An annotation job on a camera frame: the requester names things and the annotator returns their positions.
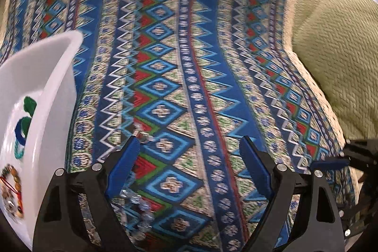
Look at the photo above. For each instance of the blue scrunchie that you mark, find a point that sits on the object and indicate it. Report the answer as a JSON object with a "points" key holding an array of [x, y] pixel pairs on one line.
{"points": [[20, 129]]}

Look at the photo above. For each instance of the dark green scrunchie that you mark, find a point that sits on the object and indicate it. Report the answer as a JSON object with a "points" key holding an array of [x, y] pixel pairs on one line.
{"points": [[29, 104]]}

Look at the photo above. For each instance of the blue patterned blanket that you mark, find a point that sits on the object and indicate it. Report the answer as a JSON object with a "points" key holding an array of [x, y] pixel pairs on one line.
{"points": [[206, 63]]}

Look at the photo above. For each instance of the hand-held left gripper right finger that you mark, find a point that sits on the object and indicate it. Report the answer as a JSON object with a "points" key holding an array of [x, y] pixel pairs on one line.
{"points": [[255, 169]]}

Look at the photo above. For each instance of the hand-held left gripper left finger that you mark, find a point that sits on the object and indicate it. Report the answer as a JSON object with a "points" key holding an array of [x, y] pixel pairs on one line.
{"points": [[124, 166]]}

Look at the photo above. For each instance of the white plastic tray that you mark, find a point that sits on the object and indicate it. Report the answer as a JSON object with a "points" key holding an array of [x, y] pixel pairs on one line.
{"points": [[50, 77]]}

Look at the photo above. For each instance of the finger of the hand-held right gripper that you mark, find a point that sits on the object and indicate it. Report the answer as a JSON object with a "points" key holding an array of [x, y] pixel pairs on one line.
{"points": [[329, 164]]}

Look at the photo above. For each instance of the green knitted pillow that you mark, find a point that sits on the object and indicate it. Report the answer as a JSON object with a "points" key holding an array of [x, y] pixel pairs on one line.
{"points": [[339, 63]]}

